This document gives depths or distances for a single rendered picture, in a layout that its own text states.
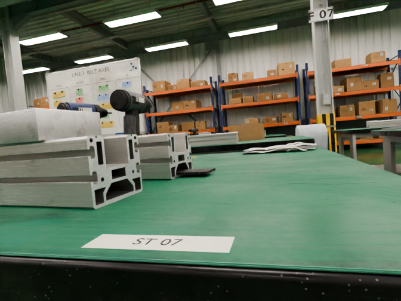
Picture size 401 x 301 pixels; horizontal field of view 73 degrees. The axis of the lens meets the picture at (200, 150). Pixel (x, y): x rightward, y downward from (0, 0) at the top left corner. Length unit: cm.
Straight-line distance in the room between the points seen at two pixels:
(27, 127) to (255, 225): 30
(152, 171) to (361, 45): 1137
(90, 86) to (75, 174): 382
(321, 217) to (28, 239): 25
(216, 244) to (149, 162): 35
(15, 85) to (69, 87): 498
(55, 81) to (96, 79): 69
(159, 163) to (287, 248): 35
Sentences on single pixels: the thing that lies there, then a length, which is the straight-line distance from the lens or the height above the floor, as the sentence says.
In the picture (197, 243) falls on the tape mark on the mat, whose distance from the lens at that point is 20.
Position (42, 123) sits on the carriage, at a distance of 39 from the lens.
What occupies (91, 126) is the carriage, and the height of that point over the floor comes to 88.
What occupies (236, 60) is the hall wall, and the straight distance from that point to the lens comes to 1137.
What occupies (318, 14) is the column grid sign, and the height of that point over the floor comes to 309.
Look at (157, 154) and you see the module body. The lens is 50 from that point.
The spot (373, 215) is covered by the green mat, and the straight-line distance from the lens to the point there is 26.
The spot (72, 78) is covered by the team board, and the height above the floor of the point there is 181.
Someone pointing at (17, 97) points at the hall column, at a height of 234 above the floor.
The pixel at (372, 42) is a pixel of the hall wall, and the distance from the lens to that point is 1185.
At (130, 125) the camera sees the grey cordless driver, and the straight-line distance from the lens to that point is 78.
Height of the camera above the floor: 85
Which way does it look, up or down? 3 degrees down
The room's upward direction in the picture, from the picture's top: 5 degrees counter-clockwise
